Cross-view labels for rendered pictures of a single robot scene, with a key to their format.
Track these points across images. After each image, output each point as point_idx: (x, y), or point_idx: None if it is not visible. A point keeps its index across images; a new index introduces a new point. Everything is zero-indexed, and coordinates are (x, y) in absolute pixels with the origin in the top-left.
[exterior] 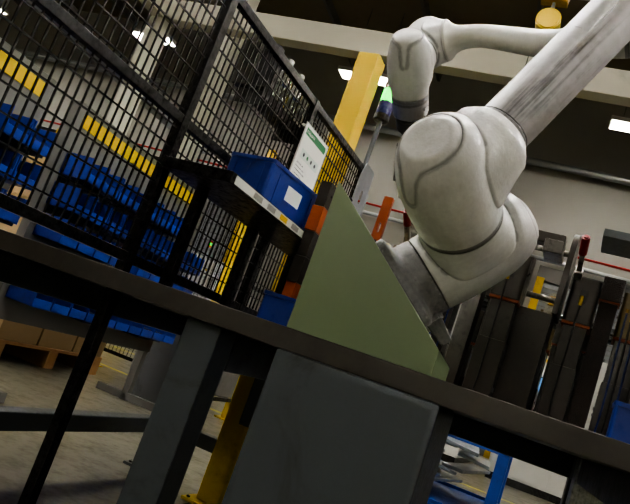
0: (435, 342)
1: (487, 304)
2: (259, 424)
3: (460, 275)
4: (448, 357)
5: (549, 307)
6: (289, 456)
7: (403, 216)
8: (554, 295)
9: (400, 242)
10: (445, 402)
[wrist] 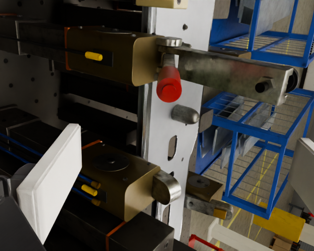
0: (16, 146)
1: (48, 242)
2: None
3: None
4: None
5: (212, 208)
6: None
7: (161, 75)
8: (229, 214)
9: (175, 41)
10: None
